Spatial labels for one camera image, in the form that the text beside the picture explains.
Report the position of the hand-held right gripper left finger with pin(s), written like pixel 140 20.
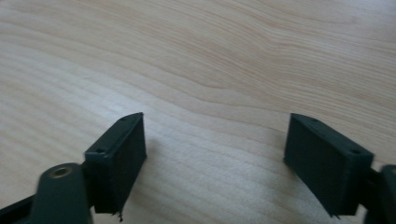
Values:
pixel 116 165

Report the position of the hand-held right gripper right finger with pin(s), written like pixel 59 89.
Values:
pixel 327 168

